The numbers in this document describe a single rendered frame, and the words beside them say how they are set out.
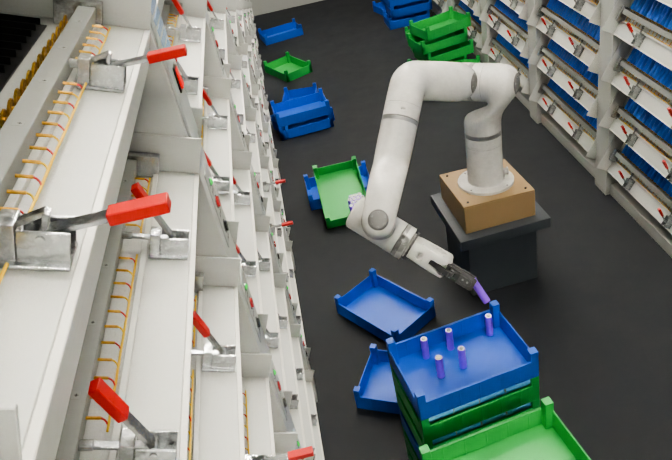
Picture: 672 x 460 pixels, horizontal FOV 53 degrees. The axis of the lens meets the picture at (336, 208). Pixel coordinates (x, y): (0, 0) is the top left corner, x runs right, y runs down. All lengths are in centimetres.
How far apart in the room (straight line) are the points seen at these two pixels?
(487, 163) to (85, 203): 190
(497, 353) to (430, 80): 69
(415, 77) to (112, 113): 115
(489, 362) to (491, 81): 88
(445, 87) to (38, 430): 152
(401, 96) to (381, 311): 103
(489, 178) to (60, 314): 201
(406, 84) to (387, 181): 26
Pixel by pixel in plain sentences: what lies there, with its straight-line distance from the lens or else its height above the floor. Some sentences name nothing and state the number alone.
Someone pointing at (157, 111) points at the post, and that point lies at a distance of 86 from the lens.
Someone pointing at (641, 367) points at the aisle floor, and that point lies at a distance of 228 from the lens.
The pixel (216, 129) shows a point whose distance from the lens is 145.
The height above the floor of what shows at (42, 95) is 149.
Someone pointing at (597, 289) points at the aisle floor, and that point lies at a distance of 252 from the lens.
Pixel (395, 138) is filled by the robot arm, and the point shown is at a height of 90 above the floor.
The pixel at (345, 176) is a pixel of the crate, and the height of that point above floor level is 10.
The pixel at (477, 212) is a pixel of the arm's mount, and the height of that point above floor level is 36.
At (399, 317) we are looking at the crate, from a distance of 243.
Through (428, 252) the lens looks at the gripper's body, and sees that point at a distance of 158.
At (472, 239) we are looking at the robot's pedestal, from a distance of 229.
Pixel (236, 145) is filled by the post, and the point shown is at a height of 94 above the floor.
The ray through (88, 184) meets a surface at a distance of 50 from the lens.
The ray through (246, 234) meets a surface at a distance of 144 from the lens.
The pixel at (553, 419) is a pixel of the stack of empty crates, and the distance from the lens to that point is 157.
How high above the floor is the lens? 166
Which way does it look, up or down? 33 degrees down
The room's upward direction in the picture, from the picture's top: 12 degrees counter-clockwise
